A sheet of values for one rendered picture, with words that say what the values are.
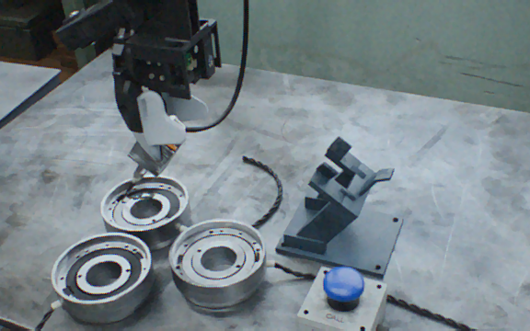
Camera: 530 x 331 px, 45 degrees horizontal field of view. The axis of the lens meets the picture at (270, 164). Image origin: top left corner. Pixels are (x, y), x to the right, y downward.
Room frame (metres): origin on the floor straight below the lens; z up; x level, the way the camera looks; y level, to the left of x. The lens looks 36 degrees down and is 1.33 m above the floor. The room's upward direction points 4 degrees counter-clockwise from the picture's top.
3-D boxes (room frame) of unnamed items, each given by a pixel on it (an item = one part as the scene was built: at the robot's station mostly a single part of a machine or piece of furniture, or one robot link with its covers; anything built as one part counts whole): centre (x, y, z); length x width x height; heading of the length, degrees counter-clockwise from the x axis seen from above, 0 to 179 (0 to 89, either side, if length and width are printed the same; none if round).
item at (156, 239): (0.60, 0.15, 0.82); 0.10 x 0.10 x 0.04
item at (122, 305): (0.50, 0.19, 0.82); 0.10 x 0.10 x 0.04
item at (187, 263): (0.51, 0.06, 0.82); 0.08 x 0.08 x 0.02
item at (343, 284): (0.43, -0.06, 0.85); 0.04 x 0.04 x 0.05
